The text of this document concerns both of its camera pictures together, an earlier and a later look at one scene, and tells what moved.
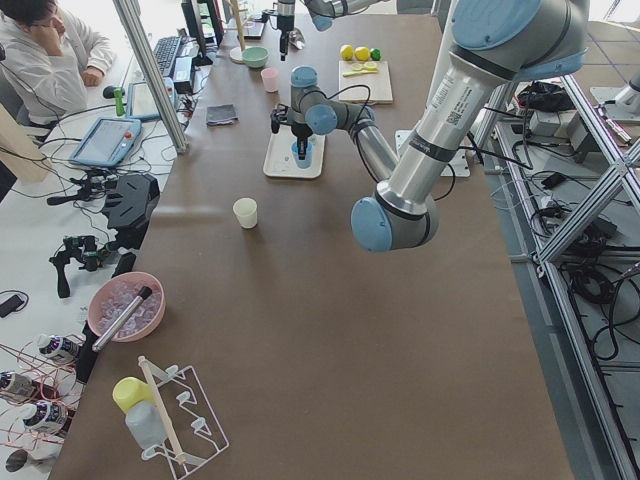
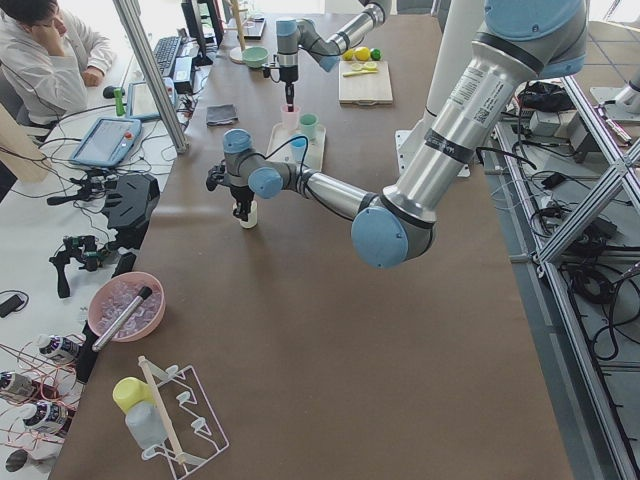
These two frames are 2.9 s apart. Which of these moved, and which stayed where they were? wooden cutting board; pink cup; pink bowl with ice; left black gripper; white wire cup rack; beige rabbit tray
Moved: pink cup; left black gripper
Stayed: pink bowl with ice; beige rabbit tray; wooden cutting board; white wire cup rack
